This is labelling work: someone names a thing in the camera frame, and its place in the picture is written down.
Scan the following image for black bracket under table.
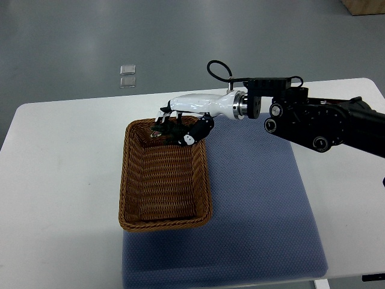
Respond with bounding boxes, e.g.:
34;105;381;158
362;273;385;282

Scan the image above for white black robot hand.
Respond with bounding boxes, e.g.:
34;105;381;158
155;91;248;146

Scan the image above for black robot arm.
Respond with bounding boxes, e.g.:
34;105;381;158
239;78;384;157

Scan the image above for upper metal floor plate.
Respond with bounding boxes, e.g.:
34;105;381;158
120;64;136;75

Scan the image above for white table leg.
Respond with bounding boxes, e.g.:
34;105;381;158
313;279;330;289

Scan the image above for brown wicker basket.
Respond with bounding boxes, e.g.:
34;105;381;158
119;119;212;232

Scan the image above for dark green toy crocodile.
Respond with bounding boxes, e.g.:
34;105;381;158
150;120;192;145

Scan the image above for blue quilted mat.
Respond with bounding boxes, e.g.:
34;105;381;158
122;115;328;288

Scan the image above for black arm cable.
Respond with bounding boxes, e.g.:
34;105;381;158
206;60;304;88

